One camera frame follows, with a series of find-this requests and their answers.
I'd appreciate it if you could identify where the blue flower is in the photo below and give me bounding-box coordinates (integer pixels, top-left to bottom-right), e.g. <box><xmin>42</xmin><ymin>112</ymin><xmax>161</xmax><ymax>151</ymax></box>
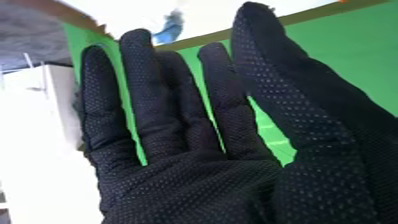
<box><xmin>150</xmin><ymin>7</ymin><xmax>186</xmax><ymax>46</ymax></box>

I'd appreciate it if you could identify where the white sheet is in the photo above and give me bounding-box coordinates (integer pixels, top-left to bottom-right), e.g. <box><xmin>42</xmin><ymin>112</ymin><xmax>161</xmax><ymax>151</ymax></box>
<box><xmin>58</xmin><ymin>0</ymin><xmax>346</xmax><ymax>45</ymax></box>

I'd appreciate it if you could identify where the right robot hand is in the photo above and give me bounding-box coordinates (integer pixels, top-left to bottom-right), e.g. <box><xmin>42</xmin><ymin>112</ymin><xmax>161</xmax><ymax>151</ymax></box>
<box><xmin>76</xmin><ymin>1</ymin><xmax>398</xmax><ymax>224</ymax></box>

